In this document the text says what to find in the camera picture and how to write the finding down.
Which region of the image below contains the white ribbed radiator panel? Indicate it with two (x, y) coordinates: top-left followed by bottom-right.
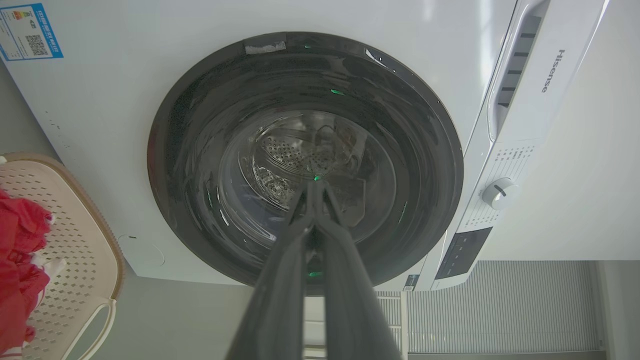
(374, 260), (601, 355)

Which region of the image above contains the round dark washing machine door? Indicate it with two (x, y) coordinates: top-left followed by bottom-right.
(147, 31), (464, 289)

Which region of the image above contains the white washing machine dial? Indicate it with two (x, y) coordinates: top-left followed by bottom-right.
(482, 177), (520, 210)

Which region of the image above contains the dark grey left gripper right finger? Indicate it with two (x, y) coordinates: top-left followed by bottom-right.
(314, 181), (404, 360)

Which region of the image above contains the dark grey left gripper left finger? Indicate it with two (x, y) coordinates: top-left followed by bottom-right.
(225, 181), (316, 360)

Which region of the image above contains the white Hisense washing machine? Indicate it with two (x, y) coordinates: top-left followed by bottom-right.
(0, 0), (611, 293)

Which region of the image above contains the blue energy label sticker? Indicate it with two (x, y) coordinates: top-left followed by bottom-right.
(0, 3), (64, 62)

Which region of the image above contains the red garment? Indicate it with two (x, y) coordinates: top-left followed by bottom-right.
(0, 188), (55, 353)

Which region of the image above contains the beige perforated laundry basket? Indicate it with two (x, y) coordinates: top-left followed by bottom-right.
(0, 152), (125, 360)

